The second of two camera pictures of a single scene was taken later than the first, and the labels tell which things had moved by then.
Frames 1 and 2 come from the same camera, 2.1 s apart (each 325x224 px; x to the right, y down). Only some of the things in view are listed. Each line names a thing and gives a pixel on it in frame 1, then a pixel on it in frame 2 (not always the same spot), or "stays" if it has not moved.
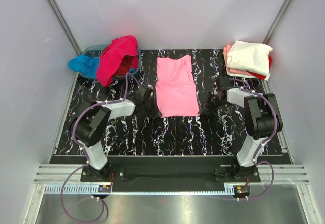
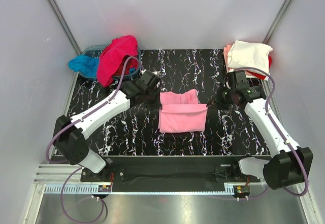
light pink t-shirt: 175,88 to 181,112
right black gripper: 209,103 to 216,102
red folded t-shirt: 262,77 stays
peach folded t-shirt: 230,70 stays
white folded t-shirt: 252,57 stays
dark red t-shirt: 128,61 stays
